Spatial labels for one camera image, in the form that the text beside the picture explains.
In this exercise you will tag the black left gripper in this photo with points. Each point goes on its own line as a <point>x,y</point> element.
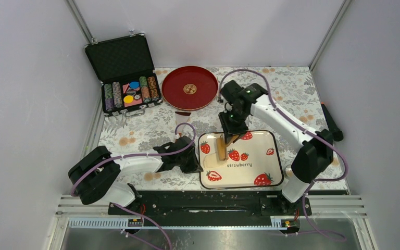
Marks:
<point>194,166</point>

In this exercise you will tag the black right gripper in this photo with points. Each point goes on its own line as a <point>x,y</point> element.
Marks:
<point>230,131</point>

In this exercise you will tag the wooden dough roller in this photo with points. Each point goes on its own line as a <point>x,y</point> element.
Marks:
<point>221,149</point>

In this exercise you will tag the square strawberry ceramic plate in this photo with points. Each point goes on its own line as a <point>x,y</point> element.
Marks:
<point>253,161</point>

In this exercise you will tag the silver tape roll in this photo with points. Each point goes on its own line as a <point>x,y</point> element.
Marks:
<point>288,172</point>

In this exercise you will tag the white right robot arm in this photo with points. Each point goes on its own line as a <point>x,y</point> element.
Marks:
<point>314,148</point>

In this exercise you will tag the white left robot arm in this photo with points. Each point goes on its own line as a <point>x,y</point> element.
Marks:
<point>94,177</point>

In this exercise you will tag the floral patterned tablecloth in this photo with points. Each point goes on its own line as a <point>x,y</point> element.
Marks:
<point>293,88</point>

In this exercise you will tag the round red lacquer tray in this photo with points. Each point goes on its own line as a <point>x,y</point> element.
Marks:
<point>189,88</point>

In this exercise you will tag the black poker chip case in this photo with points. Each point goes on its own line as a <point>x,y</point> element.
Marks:
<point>126,71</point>

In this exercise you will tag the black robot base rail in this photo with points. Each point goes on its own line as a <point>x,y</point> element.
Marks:
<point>216,203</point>

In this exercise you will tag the slotted grey cable duct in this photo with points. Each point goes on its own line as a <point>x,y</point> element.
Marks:
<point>184,221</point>

